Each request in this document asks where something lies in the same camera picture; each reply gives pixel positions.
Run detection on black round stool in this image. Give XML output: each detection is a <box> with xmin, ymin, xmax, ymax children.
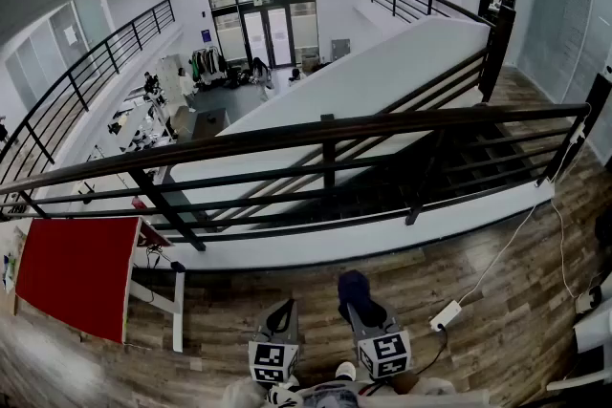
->
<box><xmin>76</xmin><ymin>180</ymin><xmax>97</xmax><ymax>206</ymax></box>

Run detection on grey metal cabinet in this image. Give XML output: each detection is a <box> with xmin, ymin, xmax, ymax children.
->
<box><xmin>331</xmin><ymin>37</ymin><xmax>352</xmax><ymax>62</ymax></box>

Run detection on white cable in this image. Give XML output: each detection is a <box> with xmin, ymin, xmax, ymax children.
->
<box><xmin>456</xmin><ymin>121</ymin><xmax>592</xmax><ymax>307</ymax></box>
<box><xmin>549</xmin><ymin>195</ymin><xmax>582</xmax><ymax>300</ymax></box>

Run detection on light wooden table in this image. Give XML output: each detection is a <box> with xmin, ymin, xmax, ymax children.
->
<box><xmin>0</xmin><ymin>224</ymin><xmax>30</xmax><ymax>316</ymax></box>

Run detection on person's white printed jacket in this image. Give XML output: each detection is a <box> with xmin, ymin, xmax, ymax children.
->
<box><xmin>265</xmin><ymin>379</ymin><xmax>398</xmax><ymax>408</ymax></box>

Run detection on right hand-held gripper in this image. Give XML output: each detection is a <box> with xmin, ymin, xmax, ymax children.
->
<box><xmin>346</xmin><ymin>303</ymin><xmax>414</xmax><ymax>382</ymax></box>

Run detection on glass entrance doors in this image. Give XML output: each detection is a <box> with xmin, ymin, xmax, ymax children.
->
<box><xmin>200</xmin><ymin>0</ymin><xmax>320</xmax><ymax>69</ymax></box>

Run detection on red covered table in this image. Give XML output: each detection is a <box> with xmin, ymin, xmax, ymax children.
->
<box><xmin>13</xmin><ymin>215</ymin><xmax>187</xmax><ymax>354</ymax></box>

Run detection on person's right forearm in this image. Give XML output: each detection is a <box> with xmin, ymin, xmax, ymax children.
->
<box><xmin>389</xmin><ymin>371</ymin><xmax>489</xmax><ymax>408</ymax></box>

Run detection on dark brown counter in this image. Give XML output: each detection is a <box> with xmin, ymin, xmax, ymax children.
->
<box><xmin>189</xmin><ymin>107</ymin><xmax>230</xmax><ymax>140</ymax></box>

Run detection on black plug cable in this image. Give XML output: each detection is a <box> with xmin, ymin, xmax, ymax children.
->
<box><xmin>410</xmin><ymin>324</ymin><xmax>449</xmax><ymax>376</ymax></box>

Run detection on dark blue cloth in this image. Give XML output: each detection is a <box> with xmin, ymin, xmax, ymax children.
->
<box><xmin>338</xmin><ymin>269</ymin><xmax>389</xmax><ymax>332</ymax></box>

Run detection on white lockers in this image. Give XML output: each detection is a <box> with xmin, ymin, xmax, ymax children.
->
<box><xmin>156</xmin><ymin>54</ymin><xmax>186</xmax><ymax>92</ymax></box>

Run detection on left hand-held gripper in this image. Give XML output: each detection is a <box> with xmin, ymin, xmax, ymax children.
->
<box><xmin>247</xmin><ymin>299</ymin><xmax>302</xmax><ymax>386</ymax></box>

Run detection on dark wooden railing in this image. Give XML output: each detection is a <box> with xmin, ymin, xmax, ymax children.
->
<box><xmin>0</xmin><ymin>102</ymin><xmax>594</xmax><ymax>254</ymax></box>

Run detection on person's left forearm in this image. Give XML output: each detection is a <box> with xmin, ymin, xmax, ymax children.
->
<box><xmin>222</xmin><ymin>375</ymin><xmax>269</xmax><ymax>408</ymax></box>

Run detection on dark wooden staircase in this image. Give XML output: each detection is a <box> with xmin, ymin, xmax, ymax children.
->
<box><xmin>334</xmin><ymin>118</ymin><xmax>575</xmax><ymax>225</ymax></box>

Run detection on white power strip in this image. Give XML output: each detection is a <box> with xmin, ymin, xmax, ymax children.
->
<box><xmin>428</xmin><ymin>299</ymin><xmax>463</xmax><ymax>333</ymax></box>

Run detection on white desk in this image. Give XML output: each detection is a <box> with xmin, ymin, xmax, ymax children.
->
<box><xmin>546</xmin><ymin>271</ymin><xmax>612</xmax><ymax>393</ymax></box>

